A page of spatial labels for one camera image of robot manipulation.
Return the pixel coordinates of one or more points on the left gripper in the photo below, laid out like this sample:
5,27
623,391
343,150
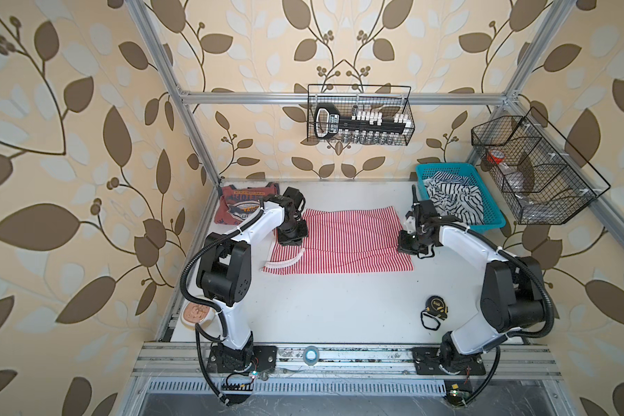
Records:
299,239

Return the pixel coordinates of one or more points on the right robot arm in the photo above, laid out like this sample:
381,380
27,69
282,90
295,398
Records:
513,301

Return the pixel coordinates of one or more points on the round blue button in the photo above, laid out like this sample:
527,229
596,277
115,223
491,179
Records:
311,355

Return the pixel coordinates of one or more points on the teal plastic basket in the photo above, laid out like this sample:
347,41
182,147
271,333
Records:
492,218

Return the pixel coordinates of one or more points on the wire basket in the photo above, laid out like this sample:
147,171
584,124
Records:
387,99
563,181

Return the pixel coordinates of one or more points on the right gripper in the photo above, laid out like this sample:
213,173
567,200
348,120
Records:
402,245

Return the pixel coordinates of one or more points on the black tape measure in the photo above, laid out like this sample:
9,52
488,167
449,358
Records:
435,312

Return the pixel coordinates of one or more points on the red capped plastic bottle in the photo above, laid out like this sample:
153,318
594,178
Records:
509,178

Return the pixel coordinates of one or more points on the back wire basket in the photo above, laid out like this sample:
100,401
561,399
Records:
387,99

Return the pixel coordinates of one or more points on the round tan pad dish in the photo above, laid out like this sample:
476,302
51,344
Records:
193,313

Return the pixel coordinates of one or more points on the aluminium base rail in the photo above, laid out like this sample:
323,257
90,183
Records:
344,360

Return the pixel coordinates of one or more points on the right wire basket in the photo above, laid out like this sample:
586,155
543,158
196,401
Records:
563,181

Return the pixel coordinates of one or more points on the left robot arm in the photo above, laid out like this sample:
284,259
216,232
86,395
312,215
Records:
218,277

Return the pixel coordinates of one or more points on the red white striped garment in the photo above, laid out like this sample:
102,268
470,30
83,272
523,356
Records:
343,242

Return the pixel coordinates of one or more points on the red tank top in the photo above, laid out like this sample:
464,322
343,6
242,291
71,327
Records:
237,204

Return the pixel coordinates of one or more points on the black socket set tool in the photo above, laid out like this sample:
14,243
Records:
328,122

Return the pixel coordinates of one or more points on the black white striped garment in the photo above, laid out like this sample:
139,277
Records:
453,195

